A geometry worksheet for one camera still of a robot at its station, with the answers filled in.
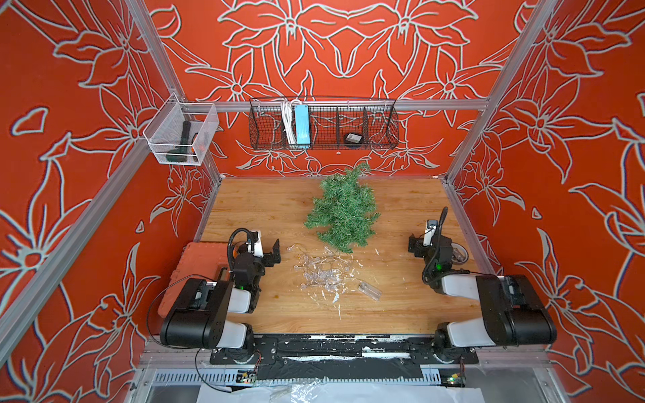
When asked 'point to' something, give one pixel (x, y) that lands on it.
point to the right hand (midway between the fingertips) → (422, 233)
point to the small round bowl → (459, 254)
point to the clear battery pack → (369, 290)
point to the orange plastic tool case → (198, 260)
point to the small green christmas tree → (345, 211)
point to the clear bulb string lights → (326, 273)
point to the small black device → (353, 138)
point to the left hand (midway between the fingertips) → (265, 239)
